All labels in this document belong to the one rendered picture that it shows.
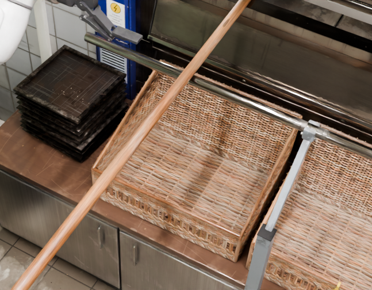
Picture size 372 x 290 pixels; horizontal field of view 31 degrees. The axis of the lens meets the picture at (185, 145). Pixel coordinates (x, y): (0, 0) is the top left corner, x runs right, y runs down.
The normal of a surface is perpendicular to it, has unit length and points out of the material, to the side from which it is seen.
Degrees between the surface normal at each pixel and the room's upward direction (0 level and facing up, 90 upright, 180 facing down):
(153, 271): 90
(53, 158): 0
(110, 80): 0
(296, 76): 70
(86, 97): 0
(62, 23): 90
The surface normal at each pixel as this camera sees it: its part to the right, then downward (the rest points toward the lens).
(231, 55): -0.43, 0.39
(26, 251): 0.05, -0.65
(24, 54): -0.48, 0.65
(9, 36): 0.65, 0.36
